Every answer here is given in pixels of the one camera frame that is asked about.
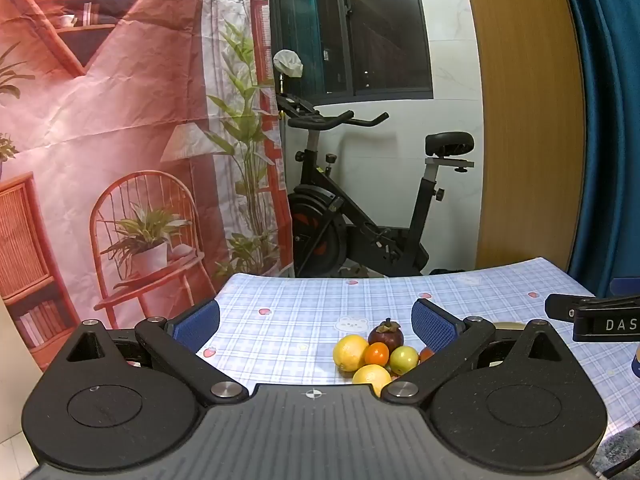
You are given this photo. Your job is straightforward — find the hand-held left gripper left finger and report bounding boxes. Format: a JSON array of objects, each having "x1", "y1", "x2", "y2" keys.
[{"x1": 64, "y1": 298, "x2": 249, "y2": 406}]

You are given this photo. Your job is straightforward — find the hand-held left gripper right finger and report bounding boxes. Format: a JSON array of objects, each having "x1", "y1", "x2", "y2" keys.
[{"x1": 382, "y1": 298, "x2": 574, "y2": 404}]

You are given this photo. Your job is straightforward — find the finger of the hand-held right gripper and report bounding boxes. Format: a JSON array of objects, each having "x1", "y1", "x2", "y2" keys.
[{"x1": 544, "y1": 293, "x2": 640, "y2": 322}]

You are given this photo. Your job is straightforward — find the yellow-green apple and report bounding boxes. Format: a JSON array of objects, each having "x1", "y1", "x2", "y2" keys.
[{"x1": 389, "y1": 345, "x2": 420, "y2": 376}]

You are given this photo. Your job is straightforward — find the purple mangosteen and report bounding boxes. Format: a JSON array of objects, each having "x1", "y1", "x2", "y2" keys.
[{"x1": 368, "y1": 318, "x2": 404, "y2": 351}]

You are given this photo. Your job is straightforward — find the small orange tangerine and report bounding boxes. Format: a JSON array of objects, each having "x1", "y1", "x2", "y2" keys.
[{"x1": 363, "y1": 342, "x2": 391, "y2": 367}]

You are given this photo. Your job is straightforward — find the yellow lemon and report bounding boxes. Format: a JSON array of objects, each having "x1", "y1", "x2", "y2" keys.
[
  {"x1": 352, "y1": 364, "x2": 393, "y2": 396},
  {"x1": 333, "y1": 334, "x2": 370, "y2": 372}
]

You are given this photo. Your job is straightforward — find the blue plaid tablecloth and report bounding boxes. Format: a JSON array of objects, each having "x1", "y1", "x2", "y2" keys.
[{"x1": 195, "y1": 257, "x2": 640, "y2": 461}]

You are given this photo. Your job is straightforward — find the black exercise bike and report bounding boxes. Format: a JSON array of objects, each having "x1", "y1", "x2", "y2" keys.
[{"x1": 274, "y1": 72, "x2": 475, "y2": 279}]

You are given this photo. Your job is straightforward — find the wooden door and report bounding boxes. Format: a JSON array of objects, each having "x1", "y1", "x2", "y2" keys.
[{"x1": 460, "y1": 0, "x2": 587, "y2": 274}]

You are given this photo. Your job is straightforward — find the blue curtain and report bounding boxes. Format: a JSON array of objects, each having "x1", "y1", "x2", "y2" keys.
[{"x1": 555, "y1": 0, "x2": 640, "y2": 297}]

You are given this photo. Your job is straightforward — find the white cloth cap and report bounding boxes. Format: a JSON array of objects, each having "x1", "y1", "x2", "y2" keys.
[{"x1": 272, "y1": 49, "x2": 305, "y2": 80}]

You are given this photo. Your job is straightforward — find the dark glass window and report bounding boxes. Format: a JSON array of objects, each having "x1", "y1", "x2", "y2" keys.
[{"x1": 265, "y1": 0, "x2": 434, "y2": 107}]

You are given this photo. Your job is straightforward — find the pink printed wall tapestry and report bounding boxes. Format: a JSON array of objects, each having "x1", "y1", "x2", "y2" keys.
[{"x1": 0, "y1": 0, "x2": 297, "y2": 376}]

